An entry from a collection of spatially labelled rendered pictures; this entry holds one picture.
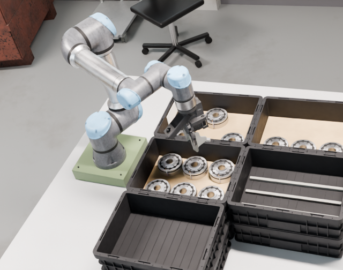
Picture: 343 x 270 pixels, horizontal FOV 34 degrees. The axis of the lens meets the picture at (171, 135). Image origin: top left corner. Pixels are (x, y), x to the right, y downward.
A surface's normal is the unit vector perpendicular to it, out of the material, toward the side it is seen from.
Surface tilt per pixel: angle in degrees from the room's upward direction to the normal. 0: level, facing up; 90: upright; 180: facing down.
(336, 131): 0
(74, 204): 0
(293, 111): 90
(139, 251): 0
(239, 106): 90
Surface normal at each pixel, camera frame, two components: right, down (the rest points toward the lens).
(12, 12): 0.97, -0.05
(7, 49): -0.12, 0.69
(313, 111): -0.33, 0.68
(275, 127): -0.19, -0.72
